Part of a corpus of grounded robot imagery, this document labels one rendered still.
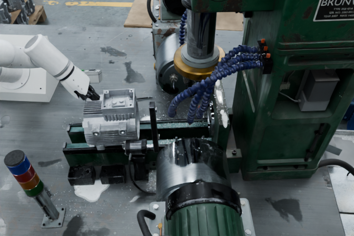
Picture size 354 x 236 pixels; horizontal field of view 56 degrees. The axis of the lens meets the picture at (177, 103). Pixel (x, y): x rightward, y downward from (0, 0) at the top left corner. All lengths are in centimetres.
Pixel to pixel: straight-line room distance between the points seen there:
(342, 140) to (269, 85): 131
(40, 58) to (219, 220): 80
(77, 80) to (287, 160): 86
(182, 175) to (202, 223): 31
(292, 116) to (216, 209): 52
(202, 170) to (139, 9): 285
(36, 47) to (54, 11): 301
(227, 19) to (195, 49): 248
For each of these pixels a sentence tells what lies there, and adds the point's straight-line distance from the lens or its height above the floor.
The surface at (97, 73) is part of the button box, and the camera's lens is 150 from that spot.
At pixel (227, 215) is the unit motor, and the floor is 135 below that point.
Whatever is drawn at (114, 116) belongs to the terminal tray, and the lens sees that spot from 128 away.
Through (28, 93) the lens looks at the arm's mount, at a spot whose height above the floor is 86.
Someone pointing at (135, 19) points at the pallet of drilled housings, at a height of 15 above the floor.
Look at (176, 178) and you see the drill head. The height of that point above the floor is 115.
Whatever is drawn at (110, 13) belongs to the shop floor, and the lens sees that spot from 398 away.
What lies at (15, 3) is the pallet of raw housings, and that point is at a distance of 363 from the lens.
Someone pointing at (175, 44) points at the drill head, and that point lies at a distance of 148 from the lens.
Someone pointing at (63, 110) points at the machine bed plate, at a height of 80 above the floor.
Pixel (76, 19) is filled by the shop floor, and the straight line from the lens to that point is 399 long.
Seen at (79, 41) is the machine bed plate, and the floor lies 80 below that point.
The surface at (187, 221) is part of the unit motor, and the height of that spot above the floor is 135.
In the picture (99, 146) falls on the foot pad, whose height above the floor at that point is 98.
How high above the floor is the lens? 205
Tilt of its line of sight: 47 degrees down
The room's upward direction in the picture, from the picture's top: 1 degrees counter-clockwise
